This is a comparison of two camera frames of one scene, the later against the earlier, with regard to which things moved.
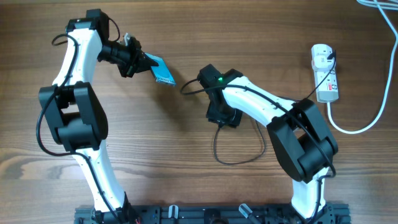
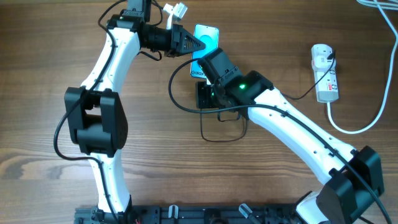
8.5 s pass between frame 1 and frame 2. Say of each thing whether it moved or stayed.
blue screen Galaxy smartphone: moved
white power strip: stayed
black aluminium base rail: stayed
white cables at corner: stayed
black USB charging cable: moved
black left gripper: moved
